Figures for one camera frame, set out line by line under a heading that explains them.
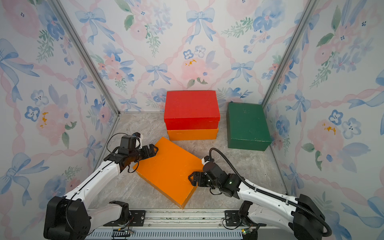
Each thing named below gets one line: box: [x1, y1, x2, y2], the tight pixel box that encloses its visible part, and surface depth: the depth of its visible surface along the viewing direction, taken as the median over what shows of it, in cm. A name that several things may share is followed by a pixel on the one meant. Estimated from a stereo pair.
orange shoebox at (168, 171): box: [133, 137, 204, 209], surface depth 77 cm
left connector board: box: [111, 229, 131, 240], surface depth 74 cm
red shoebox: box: [164, 90, 221, 131], surface depth 94 cm
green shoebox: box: [226, 102, 272, 152], surface depth 99 cm
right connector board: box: [241, 229, 252, 235], surface depth 74 cm
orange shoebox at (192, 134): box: [167, 128, 219, 141], surface depth 103 cm
